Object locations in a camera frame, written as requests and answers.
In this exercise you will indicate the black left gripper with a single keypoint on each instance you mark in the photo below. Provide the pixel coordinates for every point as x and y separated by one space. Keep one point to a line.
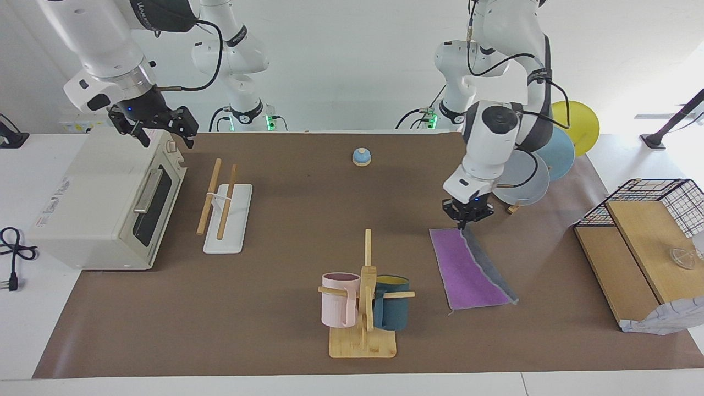
468 204

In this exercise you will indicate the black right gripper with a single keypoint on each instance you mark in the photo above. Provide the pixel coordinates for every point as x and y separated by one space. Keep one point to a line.
143 108

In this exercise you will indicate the purple and grey towel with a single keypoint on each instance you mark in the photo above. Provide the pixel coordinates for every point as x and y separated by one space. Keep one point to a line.
467 275

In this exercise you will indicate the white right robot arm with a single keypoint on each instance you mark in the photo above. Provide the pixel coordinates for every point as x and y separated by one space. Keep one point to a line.
99 38

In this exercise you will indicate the wooden plate rack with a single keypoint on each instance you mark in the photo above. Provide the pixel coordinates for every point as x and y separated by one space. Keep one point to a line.
514 208

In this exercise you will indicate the white towel rack wooden bars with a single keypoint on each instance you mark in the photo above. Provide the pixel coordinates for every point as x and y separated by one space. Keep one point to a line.
228 231

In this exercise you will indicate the pale grey plate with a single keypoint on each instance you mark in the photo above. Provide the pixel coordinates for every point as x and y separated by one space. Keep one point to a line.
531 184

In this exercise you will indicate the white power strip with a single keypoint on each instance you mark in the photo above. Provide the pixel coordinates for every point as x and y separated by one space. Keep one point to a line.
74 126

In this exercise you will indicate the white toaster oven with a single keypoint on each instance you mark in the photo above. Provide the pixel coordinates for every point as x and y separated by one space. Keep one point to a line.
88 203

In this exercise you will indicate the light blue plate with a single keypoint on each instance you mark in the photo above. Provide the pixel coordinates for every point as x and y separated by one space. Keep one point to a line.
561 157

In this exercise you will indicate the blue call bell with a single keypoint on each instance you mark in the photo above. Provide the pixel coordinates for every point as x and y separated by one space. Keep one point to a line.
361 158

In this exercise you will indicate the dark teal mug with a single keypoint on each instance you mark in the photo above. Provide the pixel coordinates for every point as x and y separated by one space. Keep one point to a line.
393 313

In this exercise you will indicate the yellow plate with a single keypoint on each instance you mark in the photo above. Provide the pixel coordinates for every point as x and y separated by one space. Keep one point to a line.
583 126

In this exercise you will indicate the brown table mat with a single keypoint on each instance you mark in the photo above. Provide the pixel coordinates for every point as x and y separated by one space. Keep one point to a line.
275 220

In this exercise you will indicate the pink mug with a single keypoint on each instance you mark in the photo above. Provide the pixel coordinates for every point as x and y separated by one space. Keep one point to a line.
335 308

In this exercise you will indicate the wooden mug tree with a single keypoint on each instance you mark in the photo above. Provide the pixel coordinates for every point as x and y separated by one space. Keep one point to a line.
363 344

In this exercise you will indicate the wooden stepped shelf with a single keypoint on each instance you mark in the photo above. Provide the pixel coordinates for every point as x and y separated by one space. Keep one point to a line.
643 242

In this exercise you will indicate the black stand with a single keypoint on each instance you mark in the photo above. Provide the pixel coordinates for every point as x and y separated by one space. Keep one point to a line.
654 140

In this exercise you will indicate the clear glass lid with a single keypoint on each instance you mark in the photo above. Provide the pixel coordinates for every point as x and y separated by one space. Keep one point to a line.
682 258

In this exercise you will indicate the black clamp mount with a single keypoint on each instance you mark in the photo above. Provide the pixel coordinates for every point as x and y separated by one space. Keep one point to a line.
14 138

